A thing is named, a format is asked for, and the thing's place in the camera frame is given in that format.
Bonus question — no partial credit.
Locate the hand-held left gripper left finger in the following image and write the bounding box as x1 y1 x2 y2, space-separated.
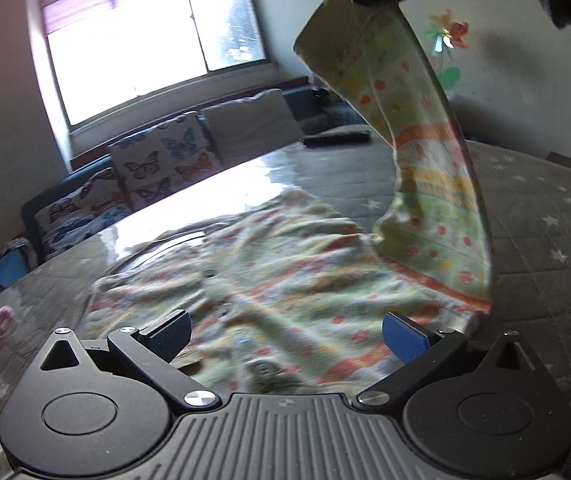
39 309 218 409

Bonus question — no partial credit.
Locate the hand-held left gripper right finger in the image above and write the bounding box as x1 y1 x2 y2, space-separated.
355 311 541 408

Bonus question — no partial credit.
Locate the green patterned towel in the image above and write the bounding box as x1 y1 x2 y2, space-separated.
85 0 495 396

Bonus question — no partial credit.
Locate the colourful pinwheel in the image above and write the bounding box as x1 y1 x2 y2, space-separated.
423 9 471 92

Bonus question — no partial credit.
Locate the small butterfly print cushion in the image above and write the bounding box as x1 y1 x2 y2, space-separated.
35 167 132 261

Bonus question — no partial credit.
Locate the black remote control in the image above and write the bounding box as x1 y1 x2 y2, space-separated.
303 130 371 149

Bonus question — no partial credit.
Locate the large butterfly print cushion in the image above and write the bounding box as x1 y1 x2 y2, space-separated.
108 112 222 211

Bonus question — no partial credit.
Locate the blue cloth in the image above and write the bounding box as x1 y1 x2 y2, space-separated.
0 240 32 302

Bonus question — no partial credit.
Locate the blue sofa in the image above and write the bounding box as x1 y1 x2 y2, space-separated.
20 77 372 261

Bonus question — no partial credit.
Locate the beige cushion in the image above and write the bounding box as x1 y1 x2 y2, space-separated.
200 89 307 168

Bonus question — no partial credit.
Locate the window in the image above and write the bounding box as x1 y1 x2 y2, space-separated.
40 0 272 128

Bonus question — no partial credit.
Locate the green wall sticker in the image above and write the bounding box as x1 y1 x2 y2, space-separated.
438 66 462 91

